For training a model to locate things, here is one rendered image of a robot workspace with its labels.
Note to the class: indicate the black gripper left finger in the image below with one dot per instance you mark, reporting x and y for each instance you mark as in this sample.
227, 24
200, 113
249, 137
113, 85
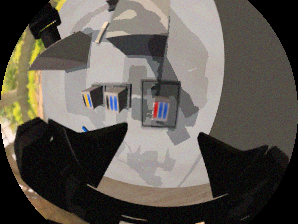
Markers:
93, 151

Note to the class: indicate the dark grey panel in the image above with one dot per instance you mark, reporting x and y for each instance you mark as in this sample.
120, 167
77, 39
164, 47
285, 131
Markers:
259, 103

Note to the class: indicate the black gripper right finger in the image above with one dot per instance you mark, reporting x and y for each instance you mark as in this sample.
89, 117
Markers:
224, 163

